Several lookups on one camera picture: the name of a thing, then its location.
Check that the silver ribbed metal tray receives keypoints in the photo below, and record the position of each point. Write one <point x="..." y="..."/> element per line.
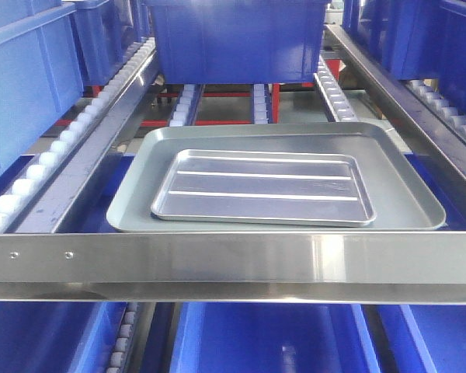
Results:
<point x="288" y="188"/>

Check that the grey plastic tray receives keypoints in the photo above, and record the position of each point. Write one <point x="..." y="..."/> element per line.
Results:
<point x="399" y="196"/>

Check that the blue crate left shelf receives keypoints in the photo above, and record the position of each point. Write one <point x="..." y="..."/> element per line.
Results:
<point x="39" y="73"/>

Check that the blue crate shelf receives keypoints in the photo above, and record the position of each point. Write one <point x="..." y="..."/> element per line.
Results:
<point x="39" y="73"/>
<point x="414" y="40"/>

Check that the blue crate right shelf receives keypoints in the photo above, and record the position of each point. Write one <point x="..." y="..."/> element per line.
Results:
<point x="414" y="40"/>

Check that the steel rack front beam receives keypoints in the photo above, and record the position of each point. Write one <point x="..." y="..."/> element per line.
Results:
<point x="326" y="266"/>

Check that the large blue plastic crate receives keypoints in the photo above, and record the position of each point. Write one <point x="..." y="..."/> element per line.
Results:
<point x="238" y="42"/>

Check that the blue bin lower front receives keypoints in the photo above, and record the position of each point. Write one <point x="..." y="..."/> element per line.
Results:
<point x="271" y="337"/>

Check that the red metal floor frame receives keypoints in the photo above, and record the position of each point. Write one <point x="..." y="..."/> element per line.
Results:
<point x="334" y="67"/>

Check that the steel side rail left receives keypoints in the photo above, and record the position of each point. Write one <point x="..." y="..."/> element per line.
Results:
<point x="64" y="202"/>

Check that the steel side rail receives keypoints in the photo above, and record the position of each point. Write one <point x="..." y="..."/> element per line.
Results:
<point x="64" y="202"/>
<point x="397" y="101"/>

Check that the steel side rail right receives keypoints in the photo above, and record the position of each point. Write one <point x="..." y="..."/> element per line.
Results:
<point x="397" y="101"/>

